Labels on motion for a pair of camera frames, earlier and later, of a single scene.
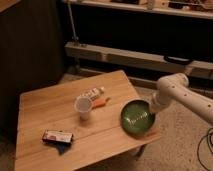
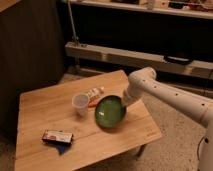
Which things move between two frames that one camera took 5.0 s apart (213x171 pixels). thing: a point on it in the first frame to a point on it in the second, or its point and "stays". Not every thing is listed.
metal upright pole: x=74 y=37 stays
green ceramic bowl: x=137 y=117 to x=110 y=111
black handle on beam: x=177 y=60 stays
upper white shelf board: x=189 y=8 stays
